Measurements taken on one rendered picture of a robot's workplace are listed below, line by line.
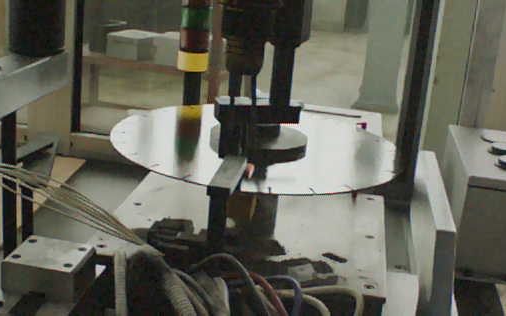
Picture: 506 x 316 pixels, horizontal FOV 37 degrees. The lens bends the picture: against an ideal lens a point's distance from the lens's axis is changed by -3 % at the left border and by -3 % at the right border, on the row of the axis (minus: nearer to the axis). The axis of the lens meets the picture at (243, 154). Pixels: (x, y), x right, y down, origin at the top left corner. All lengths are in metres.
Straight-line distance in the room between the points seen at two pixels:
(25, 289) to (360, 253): 0.37
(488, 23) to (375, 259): 0.56
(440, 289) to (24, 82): 0.42
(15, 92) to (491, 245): 0.66
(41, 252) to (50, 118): 0.73
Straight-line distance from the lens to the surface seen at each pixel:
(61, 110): 1.41
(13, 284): 0.70
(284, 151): 0.82
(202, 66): 1.12
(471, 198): 1.04
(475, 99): 1.31
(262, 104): 0.76
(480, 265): 1.08
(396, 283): 0.87
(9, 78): 0.70
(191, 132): 0.88
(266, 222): 0.87
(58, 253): 0.71
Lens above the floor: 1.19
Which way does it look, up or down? 17 degrees down
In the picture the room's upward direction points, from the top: 5 degrees clockwise
